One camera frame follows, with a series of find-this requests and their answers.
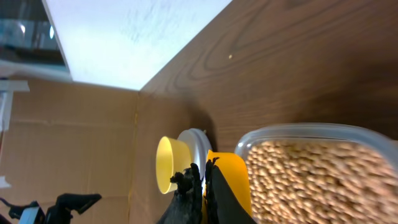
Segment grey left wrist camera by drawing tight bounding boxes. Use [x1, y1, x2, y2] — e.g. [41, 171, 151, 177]
[19, 207, 45, 224]

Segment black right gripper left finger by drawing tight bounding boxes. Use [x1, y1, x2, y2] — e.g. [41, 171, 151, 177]
[157, 163, 203, 224]

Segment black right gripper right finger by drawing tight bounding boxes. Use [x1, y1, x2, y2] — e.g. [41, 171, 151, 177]
[205, 157, 257, 224]

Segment clear plastic container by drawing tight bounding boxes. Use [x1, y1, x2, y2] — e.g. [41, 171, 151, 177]
[233, 123, 398, 224]

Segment soybeans in container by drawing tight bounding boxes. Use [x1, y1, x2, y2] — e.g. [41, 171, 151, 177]
[244, 140, 398, 224]

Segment pale yellow bowl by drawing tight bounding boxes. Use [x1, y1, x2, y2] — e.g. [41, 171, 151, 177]
[155, 136, 193, 194]

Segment white digital kitchen scale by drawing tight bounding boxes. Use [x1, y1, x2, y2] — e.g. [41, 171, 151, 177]
[177, 128, 212, 179]

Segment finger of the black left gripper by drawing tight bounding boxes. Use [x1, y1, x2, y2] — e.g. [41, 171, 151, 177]
[46, 194, 102, 224]

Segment yellow plastic measuring scoop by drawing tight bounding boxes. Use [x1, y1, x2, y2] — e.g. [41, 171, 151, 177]
[200, 149, 252, 224]

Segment brown cardboard panel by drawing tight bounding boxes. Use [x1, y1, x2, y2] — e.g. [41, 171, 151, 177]
[1, 79, 137, 223]

